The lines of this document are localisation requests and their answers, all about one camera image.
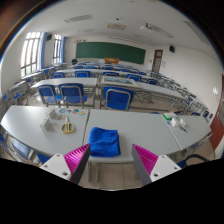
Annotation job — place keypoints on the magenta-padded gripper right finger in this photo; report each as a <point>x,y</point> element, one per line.
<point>146,161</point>

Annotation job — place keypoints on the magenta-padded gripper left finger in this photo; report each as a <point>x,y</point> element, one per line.
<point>75,160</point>

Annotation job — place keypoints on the blue terry towel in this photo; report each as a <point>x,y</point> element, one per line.
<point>104,141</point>

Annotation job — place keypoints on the colourful picture card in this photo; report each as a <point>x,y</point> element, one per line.
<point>62,110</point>
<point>81,113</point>
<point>68,111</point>
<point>76,111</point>
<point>62,117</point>

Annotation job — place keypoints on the blue metal-framed chair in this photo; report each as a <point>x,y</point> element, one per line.
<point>191,161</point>
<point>117,99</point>
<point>20,148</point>
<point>49,93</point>
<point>72,94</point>

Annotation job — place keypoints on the white cardboard box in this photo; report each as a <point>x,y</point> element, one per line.
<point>45,124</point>
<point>52,114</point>

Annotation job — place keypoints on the small white packet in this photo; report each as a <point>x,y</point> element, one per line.
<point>175,122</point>

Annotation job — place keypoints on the green-edged white packet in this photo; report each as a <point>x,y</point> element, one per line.
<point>169,115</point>

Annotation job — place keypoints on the red-brown door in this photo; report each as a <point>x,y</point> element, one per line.
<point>217,126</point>

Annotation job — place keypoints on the group of blue chairs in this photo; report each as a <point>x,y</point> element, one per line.
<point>133,77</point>

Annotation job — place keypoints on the rows of grey desks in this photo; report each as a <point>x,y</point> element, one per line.
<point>100,71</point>

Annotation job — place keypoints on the brown classroom door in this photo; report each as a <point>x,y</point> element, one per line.
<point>157,60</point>

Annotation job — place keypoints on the orange lectern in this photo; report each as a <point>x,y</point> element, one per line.
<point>111,60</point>

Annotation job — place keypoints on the blue curtain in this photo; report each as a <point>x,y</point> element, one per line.
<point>43,50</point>
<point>63,50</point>

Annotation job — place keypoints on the large bright window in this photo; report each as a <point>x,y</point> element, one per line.
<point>57,48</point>
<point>30,53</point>

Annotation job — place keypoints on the green chalkboard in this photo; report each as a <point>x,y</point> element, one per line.
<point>110,52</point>

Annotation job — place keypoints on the ceiling projector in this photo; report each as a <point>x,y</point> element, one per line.
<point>145,26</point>

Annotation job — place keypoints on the ceiling air conditioner unit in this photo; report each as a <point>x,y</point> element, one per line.
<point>117,26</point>

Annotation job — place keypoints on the ceiling air vent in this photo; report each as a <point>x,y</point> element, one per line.
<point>78,18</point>

